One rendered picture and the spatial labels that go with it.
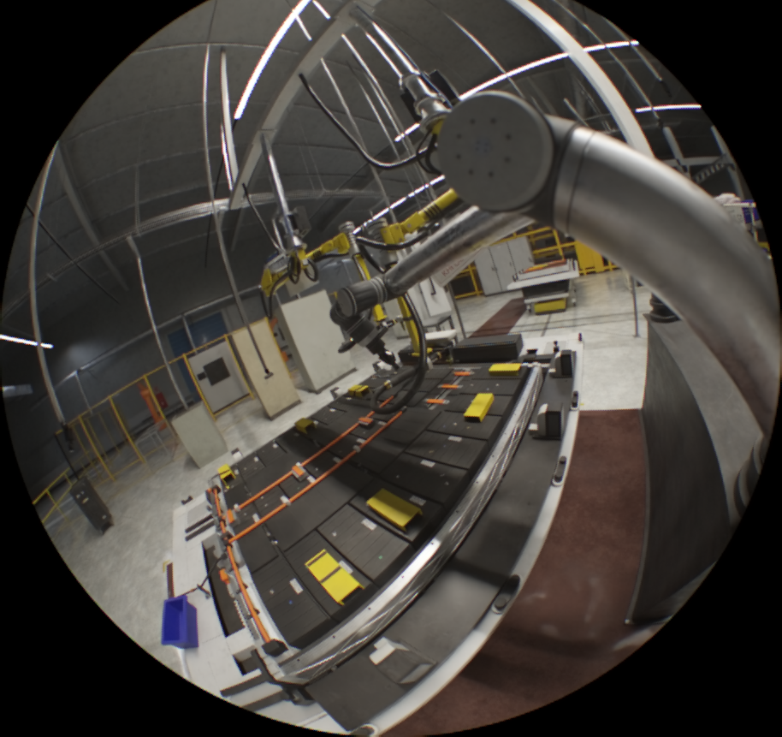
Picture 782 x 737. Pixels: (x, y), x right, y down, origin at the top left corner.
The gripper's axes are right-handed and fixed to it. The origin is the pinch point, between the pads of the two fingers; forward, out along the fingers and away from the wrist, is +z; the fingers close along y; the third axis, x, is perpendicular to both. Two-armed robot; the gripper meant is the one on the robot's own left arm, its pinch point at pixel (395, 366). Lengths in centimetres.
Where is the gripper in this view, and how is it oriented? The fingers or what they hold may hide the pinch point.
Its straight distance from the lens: 109.7
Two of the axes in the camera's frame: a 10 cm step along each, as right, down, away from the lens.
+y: 4.1, -1.3, -9.0
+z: 6.7, 7.2, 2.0
